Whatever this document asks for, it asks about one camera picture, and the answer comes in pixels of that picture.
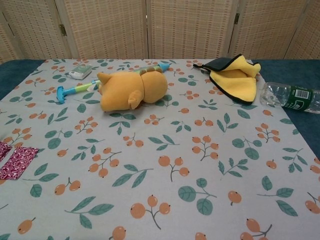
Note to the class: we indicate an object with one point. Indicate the green white tissue pack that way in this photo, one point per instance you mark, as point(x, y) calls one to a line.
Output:
point(81, 71)

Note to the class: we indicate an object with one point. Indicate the blue green toy pump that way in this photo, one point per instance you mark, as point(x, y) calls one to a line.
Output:
point(75, 88)

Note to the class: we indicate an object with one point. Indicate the floral print tablecloth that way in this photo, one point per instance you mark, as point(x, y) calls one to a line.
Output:
point(160, 155)

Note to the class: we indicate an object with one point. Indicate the woven folding screen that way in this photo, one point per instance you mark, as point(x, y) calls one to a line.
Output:
point(107, 30)

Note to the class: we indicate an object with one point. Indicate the yellow black microfiber cloth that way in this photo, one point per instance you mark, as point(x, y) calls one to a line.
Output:
point(237, 85)

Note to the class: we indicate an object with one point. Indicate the orange plush toy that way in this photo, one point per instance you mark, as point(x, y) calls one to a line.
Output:
point(120, 92)

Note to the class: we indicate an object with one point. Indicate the brass screen hinge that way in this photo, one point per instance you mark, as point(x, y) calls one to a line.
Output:
point(236, 18)
point(62, 29)

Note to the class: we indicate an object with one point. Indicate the clear bottle green label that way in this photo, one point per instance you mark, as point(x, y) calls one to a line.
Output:
point(275, 93)

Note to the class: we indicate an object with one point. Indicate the red patterned packet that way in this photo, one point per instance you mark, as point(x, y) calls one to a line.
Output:
point(4, 150)
point(18, 162)

